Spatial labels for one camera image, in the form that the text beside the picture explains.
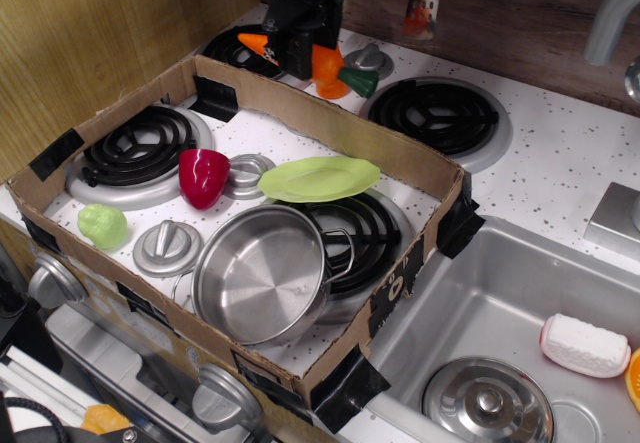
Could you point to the yellow orange toy piece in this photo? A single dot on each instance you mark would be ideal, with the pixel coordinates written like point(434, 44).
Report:
point(102, 418)

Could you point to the light green toy vegetable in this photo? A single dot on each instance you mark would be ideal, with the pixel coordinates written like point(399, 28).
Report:
point(105, 226)

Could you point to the red toy pepper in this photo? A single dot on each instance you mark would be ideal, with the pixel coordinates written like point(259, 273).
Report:
point(203, 174)

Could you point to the cardboard fence with black tape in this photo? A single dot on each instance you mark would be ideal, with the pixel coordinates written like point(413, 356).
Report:
point(341, 381)

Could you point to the orange toy carrot cone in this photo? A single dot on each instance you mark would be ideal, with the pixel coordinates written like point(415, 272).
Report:
point(331, 88)

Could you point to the front right stove burner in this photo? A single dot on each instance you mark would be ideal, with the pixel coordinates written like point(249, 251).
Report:
point(364, 236)

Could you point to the white red toy food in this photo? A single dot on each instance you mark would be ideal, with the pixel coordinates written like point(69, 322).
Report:
point(584, 348)

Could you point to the hanging metal spatula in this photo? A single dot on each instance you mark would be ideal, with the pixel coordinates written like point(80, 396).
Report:
point(420, 19)

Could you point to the stainless steel pot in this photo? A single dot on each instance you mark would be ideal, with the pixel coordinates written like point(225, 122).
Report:
point(265, 276)

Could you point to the orange toy carrot green top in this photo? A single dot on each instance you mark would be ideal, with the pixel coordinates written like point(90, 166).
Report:
point(326, 63)

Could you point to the back right stove burner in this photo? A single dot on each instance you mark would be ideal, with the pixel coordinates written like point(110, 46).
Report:
point(459, 119)

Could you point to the green plastic plate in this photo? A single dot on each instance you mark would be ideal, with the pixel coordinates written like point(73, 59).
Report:
point(319, 179)

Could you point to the grey faucet base block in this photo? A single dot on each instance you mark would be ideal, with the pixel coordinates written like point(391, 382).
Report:
point(614, 224)

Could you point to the silver faucet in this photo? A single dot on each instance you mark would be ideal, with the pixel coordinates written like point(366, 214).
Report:
point(607, 30)

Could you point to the steel pot lid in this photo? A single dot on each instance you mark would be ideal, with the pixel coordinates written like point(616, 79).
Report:
point(481, 399)

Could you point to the silver knob stovetop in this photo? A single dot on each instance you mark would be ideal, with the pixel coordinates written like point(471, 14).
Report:
point(167, 249)
point(371, 58)

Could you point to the silver knob back stovetop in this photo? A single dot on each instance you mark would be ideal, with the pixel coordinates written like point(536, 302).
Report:
point(371, 58)

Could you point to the right oven knob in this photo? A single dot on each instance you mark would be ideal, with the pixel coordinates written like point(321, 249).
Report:
point(221, 402)

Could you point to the silver knob front stovetop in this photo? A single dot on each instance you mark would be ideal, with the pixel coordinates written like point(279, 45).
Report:
point(167, 249)

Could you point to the left oven knob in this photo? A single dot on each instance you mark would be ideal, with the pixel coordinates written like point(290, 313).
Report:
point(53, 284)

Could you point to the oven knob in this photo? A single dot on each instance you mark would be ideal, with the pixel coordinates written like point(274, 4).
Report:
point(221, 402)
point(53, 284)

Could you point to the orange toy fruit slice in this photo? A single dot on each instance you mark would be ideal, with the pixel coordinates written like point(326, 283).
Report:
point(632, 379)

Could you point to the front left stove burner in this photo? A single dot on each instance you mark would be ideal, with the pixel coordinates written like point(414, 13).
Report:
point(136, 166)

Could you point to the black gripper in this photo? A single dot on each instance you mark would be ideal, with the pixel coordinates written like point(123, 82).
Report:
point(296, 25)

